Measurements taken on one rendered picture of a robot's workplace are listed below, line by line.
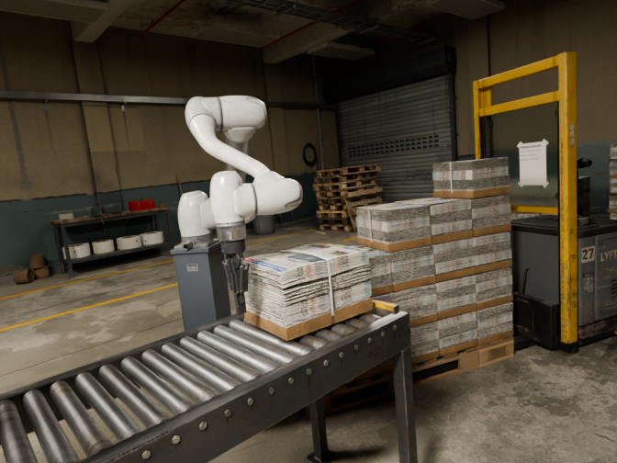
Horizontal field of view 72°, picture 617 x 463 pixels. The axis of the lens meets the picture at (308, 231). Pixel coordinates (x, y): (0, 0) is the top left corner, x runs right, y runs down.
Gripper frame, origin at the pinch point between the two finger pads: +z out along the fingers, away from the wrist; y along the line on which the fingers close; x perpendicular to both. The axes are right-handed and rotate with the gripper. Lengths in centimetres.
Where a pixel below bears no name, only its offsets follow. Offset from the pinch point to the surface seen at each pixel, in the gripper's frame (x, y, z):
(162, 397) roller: 32.1, -10.9, 14.0
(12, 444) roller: 63, -5, 13
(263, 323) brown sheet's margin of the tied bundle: -8.8, 1.2, 10.2
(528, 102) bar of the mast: -225, -1, -69
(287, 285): -9.8, -13.0, -5.2
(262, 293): -9.6, 1.4, -0.2
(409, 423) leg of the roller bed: -46, -28, 53
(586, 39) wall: -769, 119, -207
